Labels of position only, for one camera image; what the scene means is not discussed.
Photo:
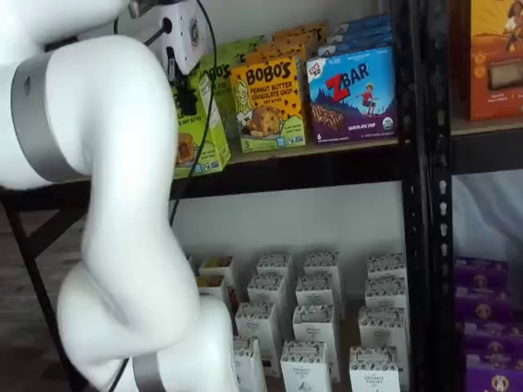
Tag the large orange box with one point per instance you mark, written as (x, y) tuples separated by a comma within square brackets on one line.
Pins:
[(498, 102)]

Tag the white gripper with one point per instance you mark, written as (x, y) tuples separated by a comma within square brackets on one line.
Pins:
[(186, 36)]

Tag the white cartons group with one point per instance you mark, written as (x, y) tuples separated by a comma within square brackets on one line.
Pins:
[(346, 326)]

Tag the white box yellow label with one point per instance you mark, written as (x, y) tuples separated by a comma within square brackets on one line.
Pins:
[(216, 265), (212, 286)]

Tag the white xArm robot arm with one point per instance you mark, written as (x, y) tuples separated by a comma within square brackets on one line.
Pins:
[(102, 122)]

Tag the wooden shelf board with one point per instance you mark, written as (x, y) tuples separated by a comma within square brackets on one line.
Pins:
[(490, 126), (269, 155)]

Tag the blue Zbar snack box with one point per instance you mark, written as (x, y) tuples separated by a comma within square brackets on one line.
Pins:
[(351, 102), (363, 22), (359, 36)]

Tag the yellow Bobo's peanut butter box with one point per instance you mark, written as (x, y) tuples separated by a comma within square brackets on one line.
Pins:
[(269, 110), (302, 28), (294, 40)]

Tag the white organic pantry box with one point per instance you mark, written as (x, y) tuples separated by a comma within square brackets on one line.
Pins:
[(255, 322), (374, 371), (251, 367), (386, 294), (314, 326), (265, 292), (322, 261), (316, 292), (382, 328), (304, 367), (274, 263), (386, 263)]

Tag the white plastic sheet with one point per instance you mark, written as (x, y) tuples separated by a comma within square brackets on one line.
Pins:
[(486, 220)]

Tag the green Bobo's apple pie box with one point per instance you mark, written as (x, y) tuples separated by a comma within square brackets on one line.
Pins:
[(224, 94), (218, 139), (249, 41)]

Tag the purple snack box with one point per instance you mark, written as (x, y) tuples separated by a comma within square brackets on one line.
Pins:
[(482, 273), (494, 377), (484, 306), (494, 341)]

